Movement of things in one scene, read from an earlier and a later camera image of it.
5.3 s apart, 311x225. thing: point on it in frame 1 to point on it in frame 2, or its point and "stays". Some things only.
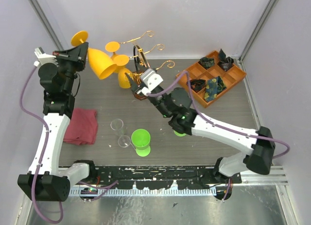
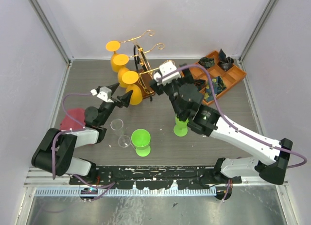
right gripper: [134, 86] to [160, 88]
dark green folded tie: [207, 62] stays
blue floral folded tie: [213, 87] stays
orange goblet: [121, 60] stays
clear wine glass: [117, 124] stays
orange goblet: [103, 67] to [131, 78]
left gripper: [79, 53] to [124, 99]
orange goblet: [112, 46] stays
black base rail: [189, 177] stays
